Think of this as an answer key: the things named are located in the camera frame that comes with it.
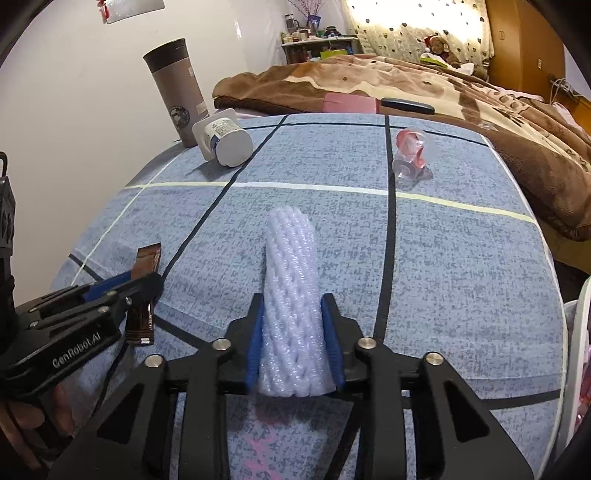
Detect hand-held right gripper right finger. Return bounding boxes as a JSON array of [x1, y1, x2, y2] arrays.
[[320, 293, 532, 480]]

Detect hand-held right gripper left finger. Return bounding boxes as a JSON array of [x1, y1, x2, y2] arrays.
[[48, 292, 267, 480]]

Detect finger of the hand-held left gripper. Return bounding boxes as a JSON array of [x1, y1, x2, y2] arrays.
[[34, 273, 165, 334], [27, 271, 136, 315]]

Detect brown snack wrapper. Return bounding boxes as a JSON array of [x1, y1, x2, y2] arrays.
[[124, 242, 163, 347]]

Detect white foam fruit net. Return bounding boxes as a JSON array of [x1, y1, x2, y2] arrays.
[[257, 206, 336, 398]]

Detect white ring trash bin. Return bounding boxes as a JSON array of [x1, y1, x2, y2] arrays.
[[561, 276, 591, 462]]

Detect person's left hand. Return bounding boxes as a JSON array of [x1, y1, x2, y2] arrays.
[[0, 382, 78, 468]]

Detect blue plaid cloth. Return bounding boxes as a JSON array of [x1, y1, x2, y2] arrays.
[[51, 113, 570, 480]]

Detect white yogurt container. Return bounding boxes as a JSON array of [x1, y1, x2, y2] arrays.
[[191, 108, 254, 168]]

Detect brown travel tumbler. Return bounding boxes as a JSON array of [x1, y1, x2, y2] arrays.
[[142, 38, 211, 149]]

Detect clear plastic cup red wrapper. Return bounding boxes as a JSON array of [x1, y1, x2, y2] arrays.
[[391, 128, 434, 186]]

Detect pink box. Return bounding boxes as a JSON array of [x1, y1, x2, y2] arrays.
[[322, 92, 380, 114]]

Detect brown printed blanket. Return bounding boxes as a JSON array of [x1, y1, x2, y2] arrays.
[[212, 54, 591, 241]]

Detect cluttered white shelf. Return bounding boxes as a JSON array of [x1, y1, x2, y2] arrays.
[[280, 14, 361, 66]]

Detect brown teddy bear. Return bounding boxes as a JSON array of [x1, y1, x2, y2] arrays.
[[423, 34, 488, 82]]

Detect decorative branches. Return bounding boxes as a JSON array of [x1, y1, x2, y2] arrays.
[[287, 0, 329, 19]]

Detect heart print curtain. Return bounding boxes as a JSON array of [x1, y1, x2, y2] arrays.
[[344, 0, 493, 70]]

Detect wooden wardrobe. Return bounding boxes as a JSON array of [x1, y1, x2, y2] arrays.
[[485, 0, 567, 91]]

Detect wall poster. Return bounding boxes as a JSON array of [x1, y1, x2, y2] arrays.
[[95, 0, 166, 23]]

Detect charger cables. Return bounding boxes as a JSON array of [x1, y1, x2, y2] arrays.
[[549, 76, 581, 100]]

